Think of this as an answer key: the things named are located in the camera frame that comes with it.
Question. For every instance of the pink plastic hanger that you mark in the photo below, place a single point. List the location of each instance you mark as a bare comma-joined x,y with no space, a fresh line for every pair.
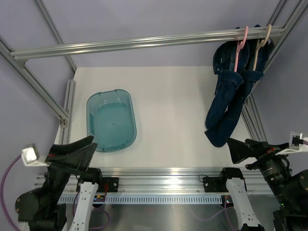
240,46

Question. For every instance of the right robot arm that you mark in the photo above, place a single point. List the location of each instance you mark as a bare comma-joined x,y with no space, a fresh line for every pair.
271,163

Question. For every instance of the dark denim skirt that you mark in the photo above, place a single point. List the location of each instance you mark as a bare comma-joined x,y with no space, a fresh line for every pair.
224,112

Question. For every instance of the teal plastic basin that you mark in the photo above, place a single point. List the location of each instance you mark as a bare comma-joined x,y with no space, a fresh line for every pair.
111,120

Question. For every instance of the beige wooden hanger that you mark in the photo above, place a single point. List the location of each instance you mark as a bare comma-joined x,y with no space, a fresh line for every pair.
260,44

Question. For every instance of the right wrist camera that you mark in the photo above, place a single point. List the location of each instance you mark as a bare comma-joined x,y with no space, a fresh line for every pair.
298,143

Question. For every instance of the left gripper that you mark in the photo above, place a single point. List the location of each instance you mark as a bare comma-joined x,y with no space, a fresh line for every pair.
79,159

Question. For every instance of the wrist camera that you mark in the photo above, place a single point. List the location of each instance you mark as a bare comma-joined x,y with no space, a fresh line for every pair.
298,143
31,158

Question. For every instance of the aluminium frame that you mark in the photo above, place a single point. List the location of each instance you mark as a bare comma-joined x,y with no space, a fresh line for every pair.
25,116
278,104

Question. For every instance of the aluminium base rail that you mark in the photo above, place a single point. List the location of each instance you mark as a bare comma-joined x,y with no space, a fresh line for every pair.
171,180

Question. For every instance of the right aluminium frame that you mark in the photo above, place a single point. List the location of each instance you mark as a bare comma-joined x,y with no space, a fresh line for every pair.
278,104

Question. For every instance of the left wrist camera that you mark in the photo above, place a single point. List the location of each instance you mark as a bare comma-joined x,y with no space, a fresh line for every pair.
31,158

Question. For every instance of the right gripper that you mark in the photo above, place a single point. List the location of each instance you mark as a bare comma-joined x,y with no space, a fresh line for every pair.
241,150

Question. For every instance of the left aluminium frame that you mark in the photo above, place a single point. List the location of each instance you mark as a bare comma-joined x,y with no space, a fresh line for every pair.
25,116

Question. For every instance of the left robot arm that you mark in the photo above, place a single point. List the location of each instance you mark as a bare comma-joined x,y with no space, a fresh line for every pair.
39,207

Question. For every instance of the aluminium hanging rail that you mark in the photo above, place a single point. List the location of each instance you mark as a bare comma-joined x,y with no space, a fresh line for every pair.
138,43

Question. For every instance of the slotted cable duct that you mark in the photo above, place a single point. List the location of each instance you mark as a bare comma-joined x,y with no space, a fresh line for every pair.
129,199

